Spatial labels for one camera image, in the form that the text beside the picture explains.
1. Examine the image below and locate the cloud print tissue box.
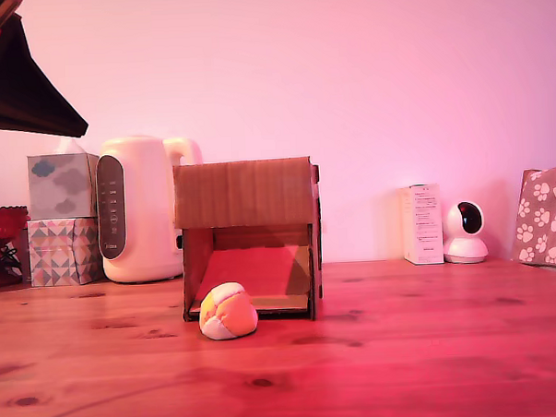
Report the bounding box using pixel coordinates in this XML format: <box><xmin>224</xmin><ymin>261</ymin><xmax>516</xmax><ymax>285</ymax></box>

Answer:
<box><xmin>25</xmin><ymin>136</ymin><xmax>103</xmax><ymax>222</ymax></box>

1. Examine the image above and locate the white printed carton box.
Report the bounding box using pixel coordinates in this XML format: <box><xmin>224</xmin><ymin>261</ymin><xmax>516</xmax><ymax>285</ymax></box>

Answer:
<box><xmin>400</xmin><ymin>182</ymin><xmax>446</xmax><ymax>267</ymax></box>

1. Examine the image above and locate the red glass bowl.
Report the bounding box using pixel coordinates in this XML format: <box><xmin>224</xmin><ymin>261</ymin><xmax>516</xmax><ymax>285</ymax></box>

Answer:
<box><xmin>0</xmin><ymin>205</ymin><xmax>32</xmax><ymax>289</ymax></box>

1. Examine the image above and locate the geometric print tissue box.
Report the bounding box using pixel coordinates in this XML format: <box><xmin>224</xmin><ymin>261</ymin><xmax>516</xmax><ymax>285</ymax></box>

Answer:
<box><xmin>26</xmin><ymin>216</ymin><xmax>106</xmax><ymax>290</ymax></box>

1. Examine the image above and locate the white yellow orange footbag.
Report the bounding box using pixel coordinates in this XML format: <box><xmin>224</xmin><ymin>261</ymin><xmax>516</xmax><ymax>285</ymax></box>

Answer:
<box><xmin>196</xmin><ymin>280</ymin><xmax>261</xmax><ymax>342</ymax></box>

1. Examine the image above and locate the cardboard dice tower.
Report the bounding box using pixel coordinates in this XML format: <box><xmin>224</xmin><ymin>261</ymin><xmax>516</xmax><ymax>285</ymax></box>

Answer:
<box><xmin>171</xmin><ymin>155</ymin><xmax>328</xmax><ymax>328</ymax></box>

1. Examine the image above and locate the paw print cloth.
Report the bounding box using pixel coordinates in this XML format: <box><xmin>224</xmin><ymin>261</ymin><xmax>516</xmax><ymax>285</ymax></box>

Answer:
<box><xmin>507</xmin><ymin>163</ymin><xmax>556</xmax><ymax>273</ymax></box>

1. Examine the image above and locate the small white round camera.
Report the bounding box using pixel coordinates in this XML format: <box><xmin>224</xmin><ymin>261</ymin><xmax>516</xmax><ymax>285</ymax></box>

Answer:
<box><xmin>440</xmin><ymin>200</ymin><xmax>491</xmax><ymax>266</ymax></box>

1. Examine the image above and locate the white electric water kettle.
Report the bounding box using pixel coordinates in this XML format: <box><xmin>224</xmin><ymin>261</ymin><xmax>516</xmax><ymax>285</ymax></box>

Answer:
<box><xmin>93</xmin><ymin>132</ymin><xmax>210</xmax><ymax>286</ymax></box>

